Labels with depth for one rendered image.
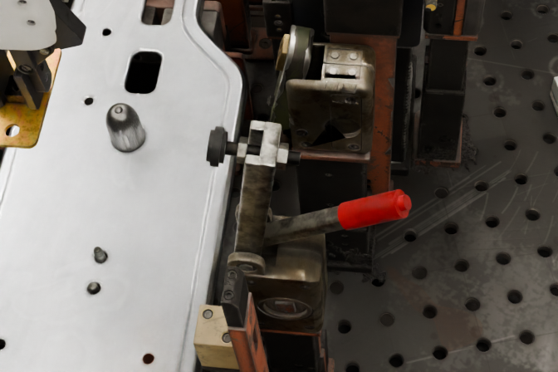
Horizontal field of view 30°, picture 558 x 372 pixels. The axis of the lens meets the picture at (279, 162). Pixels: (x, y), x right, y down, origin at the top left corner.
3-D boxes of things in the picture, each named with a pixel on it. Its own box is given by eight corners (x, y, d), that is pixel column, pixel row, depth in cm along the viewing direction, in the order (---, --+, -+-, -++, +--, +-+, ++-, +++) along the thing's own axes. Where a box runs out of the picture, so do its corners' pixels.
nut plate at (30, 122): (12, 45, 74) (7, 34, 73) (63, 47, 73) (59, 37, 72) (-19, 145, 70) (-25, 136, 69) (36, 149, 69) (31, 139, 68)
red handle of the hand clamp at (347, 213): (237, 212, 86) (401, 170, 77) (253, 222, 88) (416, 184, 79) (230, 257, 84) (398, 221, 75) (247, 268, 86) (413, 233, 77)
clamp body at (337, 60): (297, 209, 128) (276, 19, 96) (391, 217, 127) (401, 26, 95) (288, 277, 123) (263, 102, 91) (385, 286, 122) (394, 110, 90)
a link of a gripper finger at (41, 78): (60, 13, 66) (84, 75, 71) (11, 11, 66) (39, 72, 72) (48, 54, 64) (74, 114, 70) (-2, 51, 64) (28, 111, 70)
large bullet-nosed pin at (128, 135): (119, 131, 101) (104, 92, 96) (150, 133, 101) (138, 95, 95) (112, 159, 100) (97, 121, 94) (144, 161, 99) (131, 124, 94)
